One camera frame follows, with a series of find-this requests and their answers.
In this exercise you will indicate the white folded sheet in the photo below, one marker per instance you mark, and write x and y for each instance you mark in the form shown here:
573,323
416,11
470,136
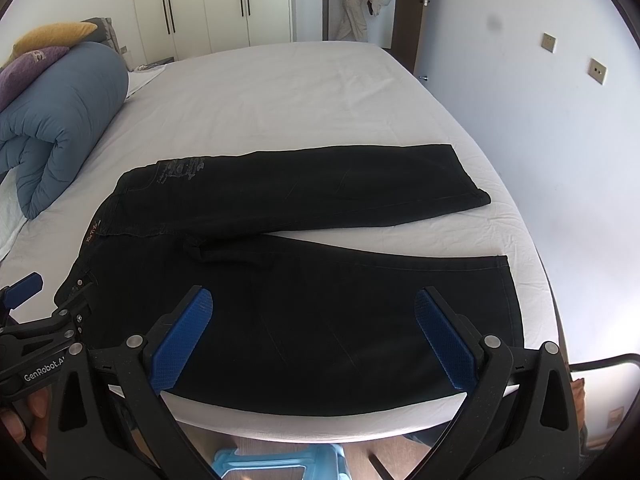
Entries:
140,78

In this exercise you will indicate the upper beige wall switch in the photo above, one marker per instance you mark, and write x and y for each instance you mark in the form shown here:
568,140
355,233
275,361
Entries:
548,42

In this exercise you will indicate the black denim pants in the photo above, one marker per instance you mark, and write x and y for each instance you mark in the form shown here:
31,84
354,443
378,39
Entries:
298,328

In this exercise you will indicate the light blue plastic stool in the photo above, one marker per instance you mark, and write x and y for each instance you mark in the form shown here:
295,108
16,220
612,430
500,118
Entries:
318,461

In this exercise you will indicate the person's left hand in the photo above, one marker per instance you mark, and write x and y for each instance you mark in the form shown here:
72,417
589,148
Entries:
36,425

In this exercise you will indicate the dark brown door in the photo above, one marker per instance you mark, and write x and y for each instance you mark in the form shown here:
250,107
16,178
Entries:
409,16

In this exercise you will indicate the yellow pillow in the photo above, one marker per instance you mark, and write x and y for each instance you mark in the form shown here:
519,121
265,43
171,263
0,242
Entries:
65,34

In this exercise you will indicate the blue rolled duvet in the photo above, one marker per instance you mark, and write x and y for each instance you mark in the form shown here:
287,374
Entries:
50,129

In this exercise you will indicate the person in beige clothes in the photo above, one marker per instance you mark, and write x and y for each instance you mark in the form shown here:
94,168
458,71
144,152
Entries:
353,24

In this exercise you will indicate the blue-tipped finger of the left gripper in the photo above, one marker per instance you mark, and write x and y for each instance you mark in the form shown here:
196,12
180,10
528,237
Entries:
12,296

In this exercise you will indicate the white wardrobe with black handles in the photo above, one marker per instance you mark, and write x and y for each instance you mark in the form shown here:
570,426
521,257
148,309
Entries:
180,29

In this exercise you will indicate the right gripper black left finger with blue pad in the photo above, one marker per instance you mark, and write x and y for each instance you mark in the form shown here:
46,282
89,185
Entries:
144,367

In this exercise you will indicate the purple pillow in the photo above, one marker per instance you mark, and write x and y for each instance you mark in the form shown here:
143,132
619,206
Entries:
23,71

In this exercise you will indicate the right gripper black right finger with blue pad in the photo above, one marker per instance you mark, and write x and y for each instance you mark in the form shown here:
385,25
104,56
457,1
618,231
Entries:
514,422

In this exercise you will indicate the white bed mattress sheet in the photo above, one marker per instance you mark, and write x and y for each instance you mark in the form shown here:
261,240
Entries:
285,97

